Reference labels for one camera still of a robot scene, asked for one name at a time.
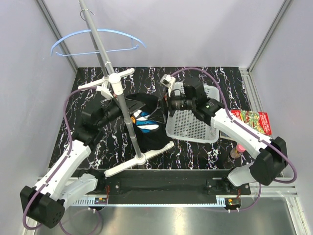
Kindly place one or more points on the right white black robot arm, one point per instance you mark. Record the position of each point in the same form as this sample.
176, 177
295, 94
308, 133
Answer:
270, 155

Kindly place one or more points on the black daisy print t-shirt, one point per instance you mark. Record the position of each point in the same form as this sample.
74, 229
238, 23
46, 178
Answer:
150, 135

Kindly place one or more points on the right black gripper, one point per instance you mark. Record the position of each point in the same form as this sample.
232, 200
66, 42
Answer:
158, 115

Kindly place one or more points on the red cover book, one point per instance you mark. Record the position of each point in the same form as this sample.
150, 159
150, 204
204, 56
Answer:
259, 121

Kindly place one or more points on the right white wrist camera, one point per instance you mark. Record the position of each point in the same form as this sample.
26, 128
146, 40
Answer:
169, 82

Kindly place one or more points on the light blue clothes hanger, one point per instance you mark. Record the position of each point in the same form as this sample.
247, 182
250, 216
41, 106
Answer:
94, 33

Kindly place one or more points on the grey white garment rack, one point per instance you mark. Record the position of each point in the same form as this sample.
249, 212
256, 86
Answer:
113, 80

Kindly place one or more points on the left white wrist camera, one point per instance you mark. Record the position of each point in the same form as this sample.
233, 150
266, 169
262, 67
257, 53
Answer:
105, 92

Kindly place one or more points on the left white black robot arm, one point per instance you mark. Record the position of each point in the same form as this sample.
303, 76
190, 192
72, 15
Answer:
46, 202

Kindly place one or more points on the white plastic mesh basket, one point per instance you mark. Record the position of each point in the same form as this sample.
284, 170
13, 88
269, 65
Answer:
183, 125

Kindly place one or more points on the black marbled table mat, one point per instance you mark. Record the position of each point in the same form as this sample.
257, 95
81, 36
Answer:
116, 147

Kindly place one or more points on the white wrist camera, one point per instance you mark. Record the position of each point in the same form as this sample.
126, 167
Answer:
105, 92
169, 82

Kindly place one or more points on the pink cap bottle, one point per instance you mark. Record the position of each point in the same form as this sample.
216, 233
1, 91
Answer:
237, 151

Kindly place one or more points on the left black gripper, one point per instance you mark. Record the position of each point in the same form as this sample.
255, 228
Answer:
132, 105

